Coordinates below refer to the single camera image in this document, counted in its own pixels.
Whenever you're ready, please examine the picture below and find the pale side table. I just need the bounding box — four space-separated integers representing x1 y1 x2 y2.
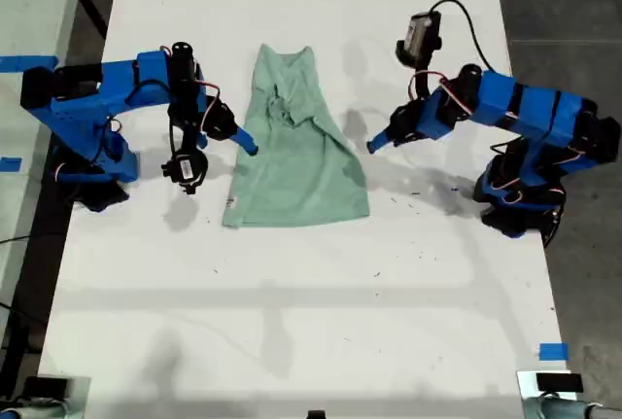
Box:
0 0 91 323

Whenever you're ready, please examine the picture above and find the pale green T-shirt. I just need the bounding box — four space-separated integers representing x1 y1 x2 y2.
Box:
222 42 371 229

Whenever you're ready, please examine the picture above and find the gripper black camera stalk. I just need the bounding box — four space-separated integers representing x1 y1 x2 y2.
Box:
410 66 433 99
182 124 208 156

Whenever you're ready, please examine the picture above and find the pale grey tube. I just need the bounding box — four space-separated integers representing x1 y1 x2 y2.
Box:
523 395 622 419
0 399 69 419

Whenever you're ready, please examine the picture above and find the long blue tape strip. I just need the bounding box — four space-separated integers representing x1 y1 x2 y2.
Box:
0 54 60 73

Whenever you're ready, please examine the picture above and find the silver metal plate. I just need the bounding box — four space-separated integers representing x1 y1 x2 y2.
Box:
515 368 584 401

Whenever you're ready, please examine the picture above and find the square blue tape patch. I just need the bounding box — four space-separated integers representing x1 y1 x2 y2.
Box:
538 342 570 362

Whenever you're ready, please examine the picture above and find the gripper black camera cable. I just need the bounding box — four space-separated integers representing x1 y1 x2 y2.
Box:
123 78 179 162
430 0 495 74

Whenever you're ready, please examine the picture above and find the small black box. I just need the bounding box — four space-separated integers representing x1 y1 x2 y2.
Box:
536 372 584 394
22 376 69 399

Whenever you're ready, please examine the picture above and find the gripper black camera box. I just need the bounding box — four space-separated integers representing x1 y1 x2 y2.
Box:
394 10 443 69
160 149 210 196

